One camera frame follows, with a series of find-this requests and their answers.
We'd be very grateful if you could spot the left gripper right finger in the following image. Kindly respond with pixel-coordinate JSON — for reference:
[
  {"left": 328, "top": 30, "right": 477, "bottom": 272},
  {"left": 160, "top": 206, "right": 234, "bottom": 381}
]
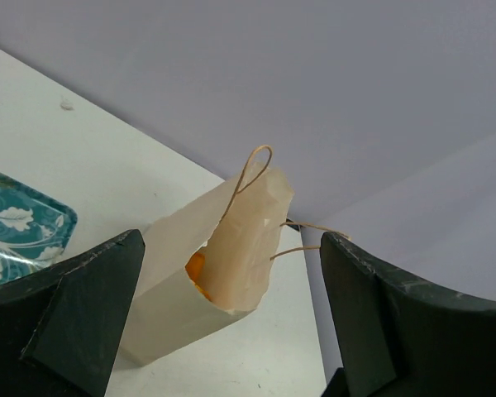
[{"left": 320, "top": 232, "right": 496, "bottom": 396}]

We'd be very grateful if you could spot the small white scrap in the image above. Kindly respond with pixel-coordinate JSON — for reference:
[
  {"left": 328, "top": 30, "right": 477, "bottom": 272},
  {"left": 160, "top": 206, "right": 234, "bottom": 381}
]
[{"left": 60, "top": 99, "right": 74, "bottom": 112}]

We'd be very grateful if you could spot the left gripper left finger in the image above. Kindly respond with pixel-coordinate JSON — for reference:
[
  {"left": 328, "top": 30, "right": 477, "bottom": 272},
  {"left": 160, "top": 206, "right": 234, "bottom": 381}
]
[{"left": 0, "top": 229, "right": 145, "bottom": 396}]

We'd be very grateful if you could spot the teal patterned tray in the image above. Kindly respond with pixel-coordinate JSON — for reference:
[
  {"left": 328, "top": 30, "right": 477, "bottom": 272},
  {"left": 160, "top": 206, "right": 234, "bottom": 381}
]
[{"left": 0, "top": 173, "right": 78, "bottom": 285}]

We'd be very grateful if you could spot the brown paper bag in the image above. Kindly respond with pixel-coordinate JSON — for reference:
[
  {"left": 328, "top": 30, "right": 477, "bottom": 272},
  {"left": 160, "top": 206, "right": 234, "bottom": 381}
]
[{"left": 120, "top": 153, "right": 294, "bottom": 366}]

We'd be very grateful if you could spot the round orange sugared bun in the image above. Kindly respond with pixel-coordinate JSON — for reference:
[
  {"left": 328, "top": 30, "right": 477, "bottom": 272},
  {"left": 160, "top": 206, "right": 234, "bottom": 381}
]
[{"left": 185, "top": 252, "right": 212, "bottom": 301}]

